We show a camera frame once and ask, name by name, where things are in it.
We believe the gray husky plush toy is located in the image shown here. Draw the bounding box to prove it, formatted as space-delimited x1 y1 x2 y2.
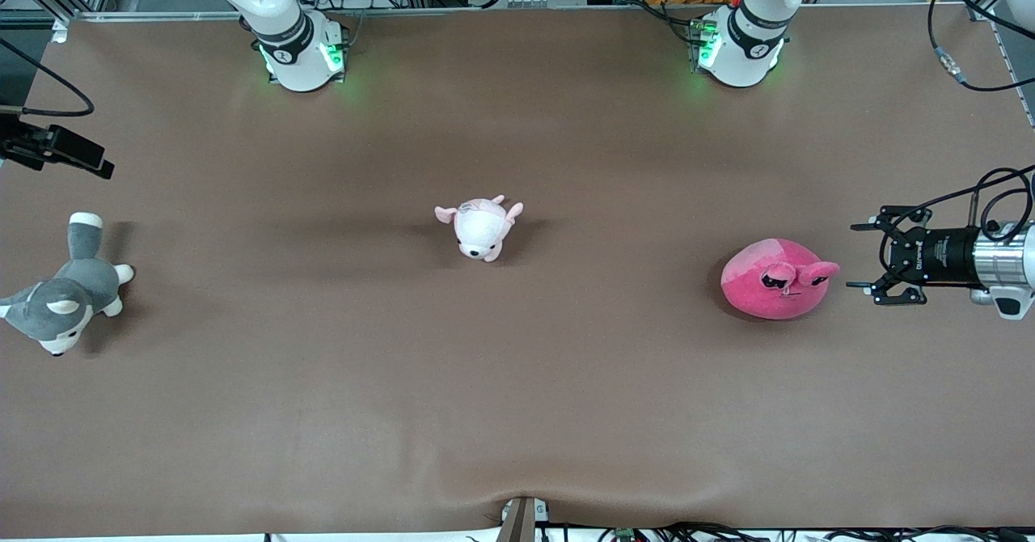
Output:
0 212 136 357

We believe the aluminium table edge rail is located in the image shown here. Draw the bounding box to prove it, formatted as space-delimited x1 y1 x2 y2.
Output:
0 4 997 25

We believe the brown table cloth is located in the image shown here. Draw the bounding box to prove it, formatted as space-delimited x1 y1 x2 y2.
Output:
0 4 1035 539

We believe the aluminium side rail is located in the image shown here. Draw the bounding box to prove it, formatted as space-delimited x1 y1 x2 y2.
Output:
966 0 1035 130

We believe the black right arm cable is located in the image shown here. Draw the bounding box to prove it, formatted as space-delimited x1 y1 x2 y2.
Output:
0 38 96 118

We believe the white and pink plush dog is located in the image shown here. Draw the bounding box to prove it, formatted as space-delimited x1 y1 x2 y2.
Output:
434 194 525 264

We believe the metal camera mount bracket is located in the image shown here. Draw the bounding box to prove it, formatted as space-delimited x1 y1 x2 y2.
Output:
495 495 551 542

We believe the looped black gripper cable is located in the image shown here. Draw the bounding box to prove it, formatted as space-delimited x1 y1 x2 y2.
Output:
922 164 1035 245

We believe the black cable bundle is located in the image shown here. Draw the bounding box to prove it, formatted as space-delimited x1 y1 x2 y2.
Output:
598 520 1035 542

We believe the round pink plush toy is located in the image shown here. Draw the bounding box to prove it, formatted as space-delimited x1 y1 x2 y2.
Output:
720 237 842 322

